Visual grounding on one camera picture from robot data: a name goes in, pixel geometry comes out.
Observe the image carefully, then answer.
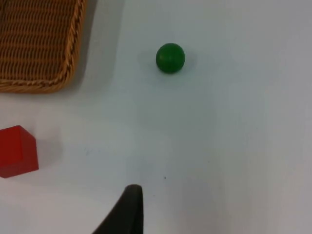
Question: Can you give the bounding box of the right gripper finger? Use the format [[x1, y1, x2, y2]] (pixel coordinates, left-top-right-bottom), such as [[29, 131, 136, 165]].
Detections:
[[92, 184, 143, 234]]

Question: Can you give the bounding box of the red cube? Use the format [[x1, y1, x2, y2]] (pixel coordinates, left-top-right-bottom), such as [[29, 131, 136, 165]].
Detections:
[[0, 125, 39, 179]]

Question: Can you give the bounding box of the pale brown wicker basket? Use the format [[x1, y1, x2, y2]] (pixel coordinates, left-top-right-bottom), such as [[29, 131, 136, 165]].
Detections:
[[0, 0, 88, 94]]

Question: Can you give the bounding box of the green ball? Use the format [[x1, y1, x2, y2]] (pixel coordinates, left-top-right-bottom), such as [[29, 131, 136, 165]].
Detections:
[[156, 43, 186, 74]]

